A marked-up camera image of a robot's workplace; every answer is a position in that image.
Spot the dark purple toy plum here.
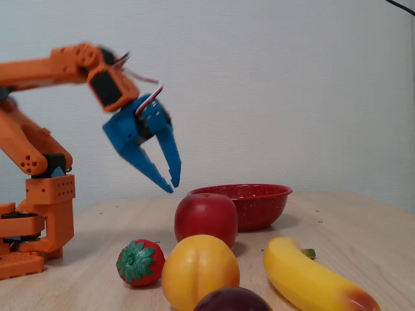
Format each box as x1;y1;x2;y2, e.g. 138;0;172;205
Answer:
193;286;275;311

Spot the white red servo cable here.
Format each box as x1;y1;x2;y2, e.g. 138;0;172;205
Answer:
112;52;165;117

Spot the red speckled metal bowl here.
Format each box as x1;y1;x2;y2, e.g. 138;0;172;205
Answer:
187;183;294;232

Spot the yellow orange toy peach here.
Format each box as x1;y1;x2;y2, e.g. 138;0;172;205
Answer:
161;234;241;311

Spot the yellow toy banana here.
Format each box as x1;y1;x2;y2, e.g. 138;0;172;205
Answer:
263;236;382;311

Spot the orange robot base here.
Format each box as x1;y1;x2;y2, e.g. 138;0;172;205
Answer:
0;174;77;281

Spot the thin black cable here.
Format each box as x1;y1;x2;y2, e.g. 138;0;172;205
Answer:
385;0;415;16

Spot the red toy strawberry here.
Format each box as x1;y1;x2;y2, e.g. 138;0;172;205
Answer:
115;238;166;288

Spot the blue gripper with motor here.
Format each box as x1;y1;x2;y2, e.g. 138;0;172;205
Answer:
102;93;182;194

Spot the red toy apple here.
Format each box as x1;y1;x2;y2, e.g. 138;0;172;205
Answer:
174;192;239;249

